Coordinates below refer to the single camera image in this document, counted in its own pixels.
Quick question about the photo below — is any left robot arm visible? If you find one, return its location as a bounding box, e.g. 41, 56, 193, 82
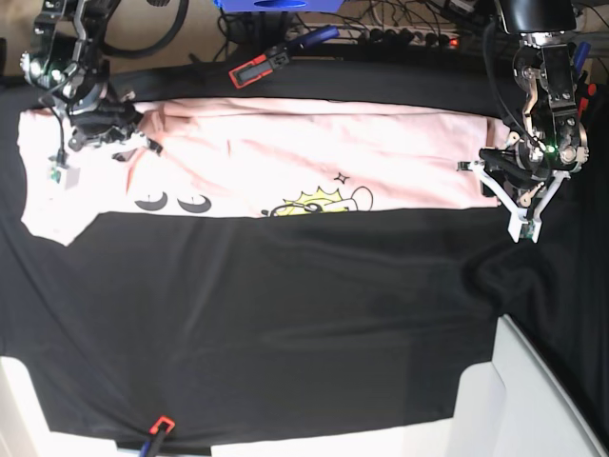
458, 1, 589, 242

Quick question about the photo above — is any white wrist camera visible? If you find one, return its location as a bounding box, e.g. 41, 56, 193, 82
507, 215, 541, 243
49, 161, 81, 189

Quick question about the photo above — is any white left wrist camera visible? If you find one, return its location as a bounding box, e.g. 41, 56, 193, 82
507, 215, 541, 243

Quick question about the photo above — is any pink T-shirt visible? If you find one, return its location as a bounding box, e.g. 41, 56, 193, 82
18, 98, 508, 245

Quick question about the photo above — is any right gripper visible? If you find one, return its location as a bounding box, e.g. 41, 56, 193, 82
67, 97, 163, 161

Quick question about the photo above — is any black power strip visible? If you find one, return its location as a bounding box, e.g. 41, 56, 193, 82
355, 28, 461, 50

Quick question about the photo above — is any red clamp edge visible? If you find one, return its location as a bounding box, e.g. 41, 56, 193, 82
576, 83, 598, 121
138, 415, 175, 457

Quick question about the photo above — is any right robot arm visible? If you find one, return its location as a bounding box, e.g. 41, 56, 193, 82
20, 0, 189, 167

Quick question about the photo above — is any red clamp front edge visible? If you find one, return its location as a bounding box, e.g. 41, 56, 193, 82
138, 415, 175, 457

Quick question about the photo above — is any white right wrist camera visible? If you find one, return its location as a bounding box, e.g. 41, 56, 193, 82
49, 161, 81, 189

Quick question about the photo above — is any red black clamp, blue handle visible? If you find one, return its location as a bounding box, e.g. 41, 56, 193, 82
228, 26, 340, 89

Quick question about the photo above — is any blue plastic box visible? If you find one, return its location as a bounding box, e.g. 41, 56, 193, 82
213, 0, 344, 12

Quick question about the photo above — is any black table cloth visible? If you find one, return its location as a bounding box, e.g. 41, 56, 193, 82
1, 61, 608, 449

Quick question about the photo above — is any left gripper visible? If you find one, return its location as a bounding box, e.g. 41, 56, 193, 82
457, 132, 571, 220

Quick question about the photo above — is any red clamp right edge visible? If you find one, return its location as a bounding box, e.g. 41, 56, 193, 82
576, 83, 598, 121

